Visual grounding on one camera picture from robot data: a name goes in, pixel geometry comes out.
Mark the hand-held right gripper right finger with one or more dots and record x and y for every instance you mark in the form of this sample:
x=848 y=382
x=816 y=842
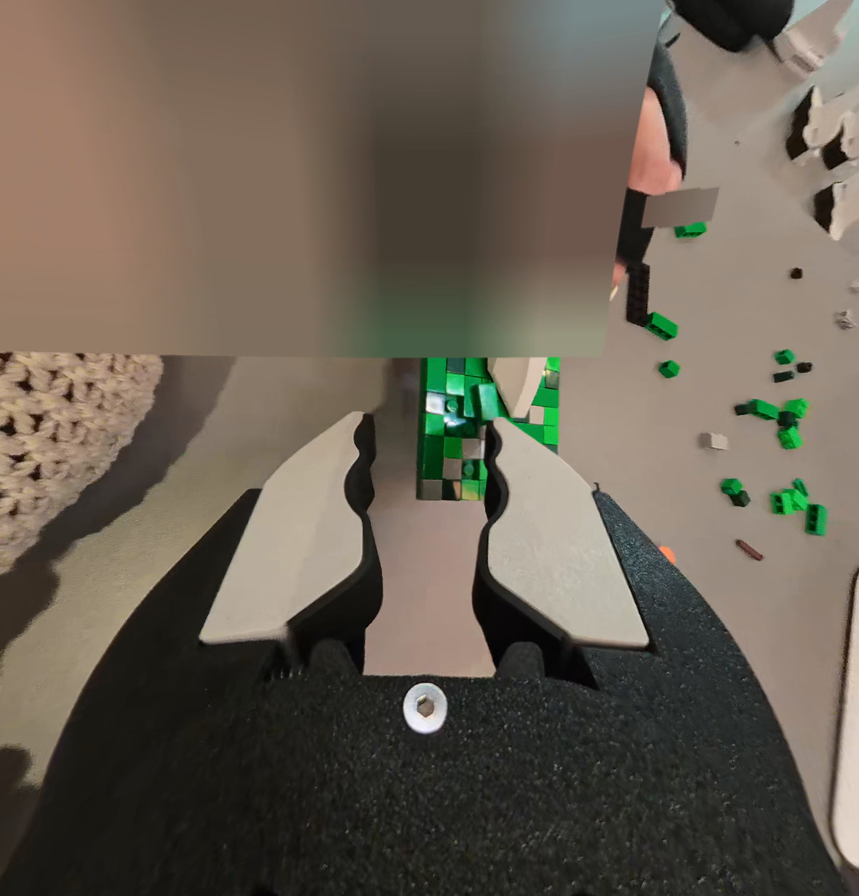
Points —
x=555 y=553

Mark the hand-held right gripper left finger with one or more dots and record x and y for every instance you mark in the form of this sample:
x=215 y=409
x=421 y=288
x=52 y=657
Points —
x=296 y=539

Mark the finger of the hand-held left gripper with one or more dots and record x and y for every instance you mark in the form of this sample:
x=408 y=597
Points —
x=519 y=385

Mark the green lego tile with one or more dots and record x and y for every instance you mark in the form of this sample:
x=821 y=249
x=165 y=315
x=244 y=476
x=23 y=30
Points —
x=486 y=402

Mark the green mosaic lego build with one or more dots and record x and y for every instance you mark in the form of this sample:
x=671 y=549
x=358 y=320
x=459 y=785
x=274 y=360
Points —
x=436 y=455

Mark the black lego brick stack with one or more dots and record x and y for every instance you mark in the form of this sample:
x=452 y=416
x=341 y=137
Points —
x=639 y=294

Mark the scattered green lego bricks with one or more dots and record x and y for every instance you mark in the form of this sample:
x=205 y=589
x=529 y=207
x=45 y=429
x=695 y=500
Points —
x=661 y=325

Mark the grey lego brick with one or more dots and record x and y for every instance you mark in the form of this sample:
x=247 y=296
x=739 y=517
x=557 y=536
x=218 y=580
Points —
x=714 y=441

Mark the brown lego piece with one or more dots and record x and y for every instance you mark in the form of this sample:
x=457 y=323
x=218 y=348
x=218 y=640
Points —
x=750 y=549

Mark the white and green lego brick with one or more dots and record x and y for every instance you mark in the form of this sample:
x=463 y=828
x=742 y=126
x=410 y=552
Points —
x=692 y=230

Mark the small grey lego piece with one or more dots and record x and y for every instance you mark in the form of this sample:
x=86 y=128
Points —
x=847 y=320

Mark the person's left hand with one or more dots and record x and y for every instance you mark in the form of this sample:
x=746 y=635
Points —
x=653 y=154

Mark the cream knitted cloth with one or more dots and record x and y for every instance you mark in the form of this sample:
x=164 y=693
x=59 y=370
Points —
x=51 y=448

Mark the white and black block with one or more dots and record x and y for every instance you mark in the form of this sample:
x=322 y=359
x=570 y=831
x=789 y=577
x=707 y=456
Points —
x=853 y=206
x=856 y=140
x=821 y=119

